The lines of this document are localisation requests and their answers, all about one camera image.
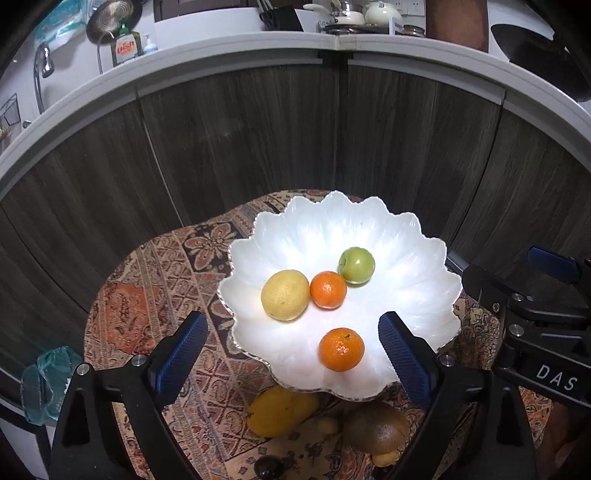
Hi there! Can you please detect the brown kiwi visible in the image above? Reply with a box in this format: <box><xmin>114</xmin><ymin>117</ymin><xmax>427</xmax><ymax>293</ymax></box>
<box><xmin>342</xmin><ymin>402</ymin><xmax>411</xmax><ymax>455</ymax></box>

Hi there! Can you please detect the dark cherry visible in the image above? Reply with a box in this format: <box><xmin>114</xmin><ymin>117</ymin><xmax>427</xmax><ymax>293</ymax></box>
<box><xmin>253</xmin><ymin>455</ymin><xmax>286</xmax><ymax>480</ymax></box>

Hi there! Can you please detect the chrome kitchen faucet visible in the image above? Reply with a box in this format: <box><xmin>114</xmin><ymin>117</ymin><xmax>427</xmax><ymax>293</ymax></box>
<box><xmin>33</xmin><ymin>41</ymin><xmax>54</xmax><ymax>114</ymax></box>

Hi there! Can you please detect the teal glass object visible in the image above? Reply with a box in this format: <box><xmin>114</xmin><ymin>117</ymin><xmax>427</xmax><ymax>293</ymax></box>
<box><xmin>20</xmin><ymin>346</ymin><xmax>83</xmax><ymax>426</ymax></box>

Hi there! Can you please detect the green apple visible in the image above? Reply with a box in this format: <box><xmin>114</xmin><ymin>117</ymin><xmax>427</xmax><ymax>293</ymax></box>
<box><xmin>338</xmin><ymin>247</ymin><xmax>376</xmax><ymax>285</ymax></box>

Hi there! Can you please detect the large orange tangerine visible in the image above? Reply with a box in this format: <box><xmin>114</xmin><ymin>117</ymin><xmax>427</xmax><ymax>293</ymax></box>
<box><xmin>318</xmin><ymin>328</ymin><xmax>365</xmax><ymax>372</ymax></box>

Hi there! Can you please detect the small orange tangerine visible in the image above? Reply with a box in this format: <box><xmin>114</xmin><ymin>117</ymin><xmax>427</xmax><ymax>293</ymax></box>
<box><xmin>310</xmin><ymin>271</ymin><xmax>348</xmax><ymax>310</ymax></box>

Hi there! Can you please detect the patterned paisley tablecloth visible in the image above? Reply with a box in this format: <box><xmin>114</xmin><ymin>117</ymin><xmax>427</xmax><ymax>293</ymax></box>
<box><xmin>85</xmin><ymin>191</ymin><xmax>502</xmax><ymax>479</ymax></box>

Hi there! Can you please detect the white scalloped fruit bowl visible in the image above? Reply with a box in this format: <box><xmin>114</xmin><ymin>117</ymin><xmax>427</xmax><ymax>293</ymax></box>
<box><xmin>218</xmin><ymin>191</ymin><xmax>461</xmax><ymax>402</ymax></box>

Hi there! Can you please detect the yellow mango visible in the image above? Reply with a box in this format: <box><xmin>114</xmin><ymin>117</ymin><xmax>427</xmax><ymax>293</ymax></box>
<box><xmin>246</xmin><ymin>385</ymin><xmax>320</xmax><ymax>438</ymax></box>

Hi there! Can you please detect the black wok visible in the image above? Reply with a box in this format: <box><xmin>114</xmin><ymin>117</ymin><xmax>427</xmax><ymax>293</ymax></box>
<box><xmin>491</xmin><ymin>24</ymin><xmax>590</xmax><ymax>103</ymax></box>

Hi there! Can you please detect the yellow lemon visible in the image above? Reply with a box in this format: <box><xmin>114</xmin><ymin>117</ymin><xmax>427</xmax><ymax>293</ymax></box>
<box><xmin>260</xmin><ymin>270</ymin><xmax>310</xmax><ymax>322</ymax></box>

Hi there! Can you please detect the brown cutting board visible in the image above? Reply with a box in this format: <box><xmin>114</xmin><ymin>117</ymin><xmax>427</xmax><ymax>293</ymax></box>
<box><xmin>425</xmin><ymin>0</ymin><xmax>490</xmax><ymax>53</ymax></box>

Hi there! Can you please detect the cream kettle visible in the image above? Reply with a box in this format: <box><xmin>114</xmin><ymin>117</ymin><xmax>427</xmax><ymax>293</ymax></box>
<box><xmin>365</xmin><ymin>1</ymin><xmax>403</xmax><ymax>26</ymax></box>

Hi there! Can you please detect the cream ceramic pot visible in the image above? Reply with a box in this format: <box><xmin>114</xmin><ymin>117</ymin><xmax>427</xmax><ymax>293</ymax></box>
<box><xmin>303</xmin><ymin>0</ymin><xmax>366</xmax><ymax>26</ymax></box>

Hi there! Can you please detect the black knife block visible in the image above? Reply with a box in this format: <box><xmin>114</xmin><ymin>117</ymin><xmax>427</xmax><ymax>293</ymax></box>
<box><xmin>259</xmin><ymin>6</ymin><xmax>304</xmax><ymax>32</ymax></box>

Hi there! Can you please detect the green dish soap bottle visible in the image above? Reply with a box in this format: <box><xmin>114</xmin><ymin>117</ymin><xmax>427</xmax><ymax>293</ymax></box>
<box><xmin>111</xmin><ymin>17</ymin><xmax>143</xmax><ymax>66</ymax></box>

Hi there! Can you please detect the white hand soap bottle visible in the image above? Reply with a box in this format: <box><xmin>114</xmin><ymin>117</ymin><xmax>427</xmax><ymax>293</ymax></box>
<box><xmin>142</xmin><ymin>34</ymin><xmax>158</xmax><ymax>55</ymax></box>

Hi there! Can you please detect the hanging steel pan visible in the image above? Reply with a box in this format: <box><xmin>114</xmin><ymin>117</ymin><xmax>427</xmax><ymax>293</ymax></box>
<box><xmin>86</xmin><ymin>0</ymin><xmax>142</xmax><ymax>45</ymax></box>

